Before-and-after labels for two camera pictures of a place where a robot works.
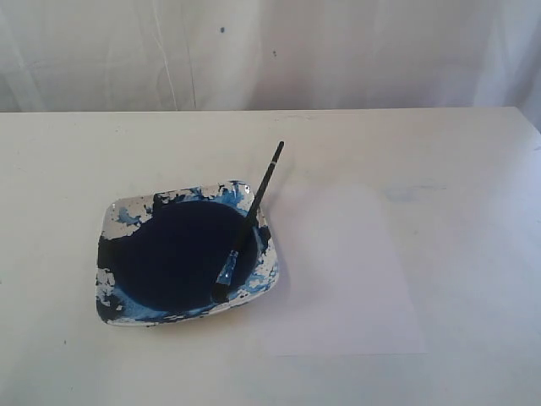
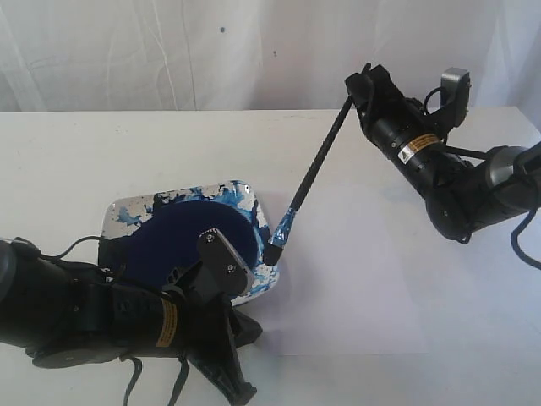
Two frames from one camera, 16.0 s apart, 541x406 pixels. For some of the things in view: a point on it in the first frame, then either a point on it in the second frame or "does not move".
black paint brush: [221, 288] → [276, 243]
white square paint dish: [160, 255] does not move
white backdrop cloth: [250, 55] does not move
